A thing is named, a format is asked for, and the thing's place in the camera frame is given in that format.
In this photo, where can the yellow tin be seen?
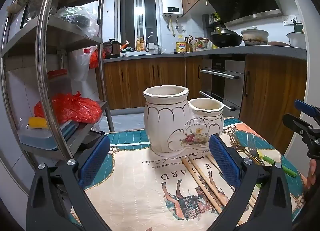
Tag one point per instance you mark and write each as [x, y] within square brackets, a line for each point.
[181, 46]

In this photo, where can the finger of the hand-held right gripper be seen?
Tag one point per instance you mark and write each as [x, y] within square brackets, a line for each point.
[303, 106]
[297, 122]

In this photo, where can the red box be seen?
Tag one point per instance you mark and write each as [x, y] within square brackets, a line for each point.
[57, 73]

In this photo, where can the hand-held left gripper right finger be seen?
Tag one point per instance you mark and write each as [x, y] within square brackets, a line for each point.
[223, 161]

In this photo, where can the white water heater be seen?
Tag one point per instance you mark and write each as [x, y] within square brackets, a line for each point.
[172, 2]

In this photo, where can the white plastic bag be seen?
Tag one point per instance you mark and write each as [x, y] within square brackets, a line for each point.
[80, 66]

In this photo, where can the knife block with scissors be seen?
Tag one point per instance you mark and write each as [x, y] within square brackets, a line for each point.
[189, 45]

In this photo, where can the green mug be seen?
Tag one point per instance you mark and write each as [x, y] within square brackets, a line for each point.
[298, 27]

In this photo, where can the white clay pot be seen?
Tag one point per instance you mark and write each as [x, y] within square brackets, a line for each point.
[255, 36]

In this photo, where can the built-in steel oven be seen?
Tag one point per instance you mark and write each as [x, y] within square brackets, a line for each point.
[225, 83]

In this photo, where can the kitchen window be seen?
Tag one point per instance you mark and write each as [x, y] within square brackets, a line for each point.
[138, 18]

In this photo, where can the stack of plastic containers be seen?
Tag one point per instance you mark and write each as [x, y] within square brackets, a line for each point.
[47, 137]

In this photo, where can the orange hanging plastic bag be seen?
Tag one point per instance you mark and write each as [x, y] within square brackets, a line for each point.
[95, 58]

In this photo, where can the black spice rack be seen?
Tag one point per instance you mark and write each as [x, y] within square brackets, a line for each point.
[212, 22]

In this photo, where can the wooden base cabinet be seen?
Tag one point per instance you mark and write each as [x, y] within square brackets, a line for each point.
[272, 101]

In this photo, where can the stainless steel shelf rack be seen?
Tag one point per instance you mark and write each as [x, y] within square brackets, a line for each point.
[45, 71]

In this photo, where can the red plastic bag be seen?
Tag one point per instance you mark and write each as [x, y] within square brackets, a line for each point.
[70, 107]

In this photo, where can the white enamel pot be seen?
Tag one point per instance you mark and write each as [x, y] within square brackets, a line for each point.
[296, 40]

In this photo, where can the grey kitchen countertop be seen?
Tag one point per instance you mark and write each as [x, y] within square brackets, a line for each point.
[250, 50]

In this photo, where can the black wok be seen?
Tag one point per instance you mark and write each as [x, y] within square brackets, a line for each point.
[226, 38]

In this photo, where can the metal faucet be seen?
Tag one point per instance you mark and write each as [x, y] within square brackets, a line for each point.
[150, 42]

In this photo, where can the white floral ceramic utensil holder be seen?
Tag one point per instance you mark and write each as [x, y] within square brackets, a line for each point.
[170, 118]

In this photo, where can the wooden chopstick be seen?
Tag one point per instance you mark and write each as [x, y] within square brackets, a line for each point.
[212, 162]
[202, 186]
[212, 183]

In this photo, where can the oil bottles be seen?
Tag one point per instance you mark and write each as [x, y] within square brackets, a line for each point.
[140, 45]

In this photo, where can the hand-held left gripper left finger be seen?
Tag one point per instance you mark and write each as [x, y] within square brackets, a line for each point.
[96, 158]

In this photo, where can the printed teal bordered table cloth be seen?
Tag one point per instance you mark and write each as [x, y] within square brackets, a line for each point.
[140, 183]

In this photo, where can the wooden base cabinets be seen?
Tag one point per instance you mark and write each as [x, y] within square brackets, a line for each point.
[140, 81]

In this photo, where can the yellow sponge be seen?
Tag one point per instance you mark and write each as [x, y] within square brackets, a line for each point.
[37, 123]

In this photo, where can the clear plastic bag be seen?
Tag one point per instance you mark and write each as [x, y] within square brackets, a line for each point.
[77, 18]

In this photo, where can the person's right hand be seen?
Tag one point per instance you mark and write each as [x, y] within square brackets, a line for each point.
[313, 173]

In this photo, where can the brown packets on shelf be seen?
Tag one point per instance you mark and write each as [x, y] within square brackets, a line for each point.
[27, 1]

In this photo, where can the wall socket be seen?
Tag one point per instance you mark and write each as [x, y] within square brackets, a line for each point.
[289, 20]

